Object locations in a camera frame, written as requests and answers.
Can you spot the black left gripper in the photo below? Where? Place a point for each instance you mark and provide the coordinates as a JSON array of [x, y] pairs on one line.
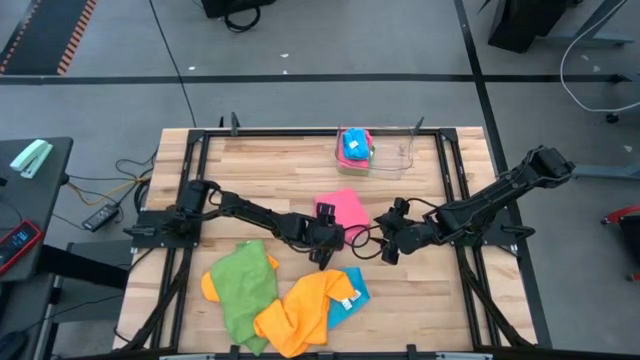
[[317, 232]]

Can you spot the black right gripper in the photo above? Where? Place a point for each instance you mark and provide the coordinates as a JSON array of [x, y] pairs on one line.
[[410, 235]]

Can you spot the pink microfiber towel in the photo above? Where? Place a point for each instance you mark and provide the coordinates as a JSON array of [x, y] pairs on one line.
[[356, 164], [350, 207]]

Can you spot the blue microfiber towel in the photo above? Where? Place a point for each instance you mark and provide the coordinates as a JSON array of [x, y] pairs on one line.
[[355, 145], [340, 315]]

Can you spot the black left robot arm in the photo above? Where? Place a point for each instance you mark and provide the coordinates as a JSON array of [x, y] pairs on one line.
[[250, 210]]

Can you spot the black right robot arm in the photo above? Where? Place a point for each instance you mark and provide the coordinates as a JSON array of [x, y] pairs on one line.
[[475, 205]]

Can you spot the orange microfiber towel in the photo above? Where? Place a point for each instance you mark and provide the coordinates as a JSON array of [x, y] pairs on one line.
[[300, 315], [209, 290]]

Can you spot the clear plastic bin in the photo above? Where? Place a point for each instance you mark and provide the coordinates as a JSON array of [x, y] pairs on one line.
[[395, 160]]

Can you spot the black table clamp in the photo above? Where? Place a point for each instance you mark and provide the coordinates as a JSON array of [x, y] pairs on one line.
[[234, 125], [411, 351], [235, 351], [417, 126]]

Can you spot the gray desk foot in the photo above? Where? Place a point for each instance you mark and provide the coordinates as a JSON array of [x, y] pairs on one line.
[[605, 171]]

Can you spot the red and black chair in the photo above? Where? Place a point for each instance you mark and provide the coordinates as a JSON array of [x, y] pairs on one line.
[[620, 213]]

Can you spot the black power adapter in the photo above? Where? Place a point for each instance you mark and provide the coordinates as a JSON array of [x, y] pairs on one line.
[[100, 217]]

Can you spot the black cabinet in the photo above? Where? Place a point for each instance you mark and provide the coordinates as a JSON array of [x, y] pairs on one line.
[[525, 22]]

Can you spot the black equipment box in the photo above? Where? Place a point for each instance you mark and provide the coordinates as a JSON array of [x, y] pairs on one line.
[[235, 6]]

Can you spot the black caster wheel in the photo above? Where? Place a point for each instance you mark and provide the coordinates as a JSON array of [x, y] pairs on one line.
[[611, 118]]

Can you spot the gray desk leg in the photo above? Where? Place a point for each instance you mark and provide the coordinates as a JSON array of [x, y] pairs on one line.
[[600, 39]]

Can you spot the black side desk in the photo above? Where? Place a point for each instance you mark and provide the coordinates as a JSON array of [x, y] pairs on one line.
[[40, 200]]

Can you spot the mint green stapler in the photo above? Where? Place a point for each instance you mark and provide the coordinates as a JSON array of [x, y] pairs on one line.
[[31, 157]]

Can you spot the red device with display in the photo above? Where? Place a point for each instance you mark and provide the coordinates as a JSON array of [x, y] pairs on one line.
[[17, 242]]

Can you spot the black mat with orange stripes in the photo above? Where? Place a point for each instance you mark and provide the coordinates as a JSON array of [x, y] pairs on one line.
[[40, 35]]

